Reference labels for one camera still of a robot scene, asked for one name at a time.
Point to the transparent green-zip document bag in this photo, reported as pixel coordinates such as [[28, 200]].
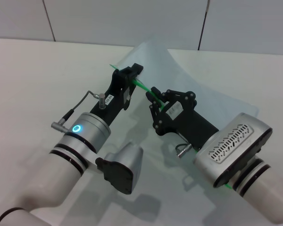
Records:
[[202, 89]]

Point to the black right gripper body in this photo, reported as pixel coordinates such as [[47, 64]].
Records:
[[188, 124]]

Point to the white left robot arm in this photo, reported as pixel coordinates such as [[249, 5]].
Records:
[[54, 174]]

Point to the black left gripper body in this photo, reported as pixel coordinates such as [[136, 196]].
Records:
[[115, 101]]

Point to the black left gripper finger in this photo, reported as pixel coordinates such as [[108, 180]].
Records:
[[123, 75], [131, 87]]

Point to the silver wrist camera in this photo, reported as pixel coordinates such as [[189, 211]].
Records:
[[233, 146], [125, 169]]

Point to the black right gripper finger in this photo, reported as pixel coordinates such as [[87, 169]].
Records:
[[181, 95], [155, 113]]

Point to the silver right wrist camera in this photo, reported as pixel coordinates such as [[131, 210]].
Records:
[[233, 146]]

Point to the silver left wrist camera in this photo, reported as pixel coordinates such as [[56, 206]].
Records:
[[125, 169]]

